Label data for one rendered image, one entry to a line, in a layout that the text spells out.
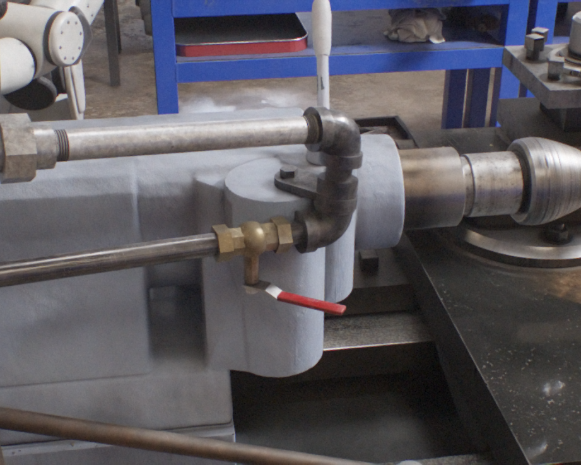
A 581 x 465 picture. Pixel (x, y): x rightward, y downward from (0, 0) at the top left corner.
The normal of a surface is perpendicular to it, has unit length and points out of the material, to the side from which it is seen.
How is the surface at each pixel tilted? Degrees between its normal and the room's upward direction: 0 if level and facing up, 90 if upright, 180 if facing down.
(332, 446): 17
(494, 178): 54
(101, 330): 70
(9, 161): 101
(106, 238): 76
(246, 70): 90
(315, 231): 63
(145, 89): 0
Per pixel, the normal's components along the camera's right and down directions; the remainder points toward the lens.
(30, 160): 0.43, 0.58
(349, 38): 0.00, -0.88
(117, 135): 0.40, -0.34
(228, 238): 0.36, -0.07
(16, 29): -0.28, -0.04
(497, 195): 0.15, 0.43
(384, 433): -0.31, -0.82
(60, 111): 0.02, -0.66
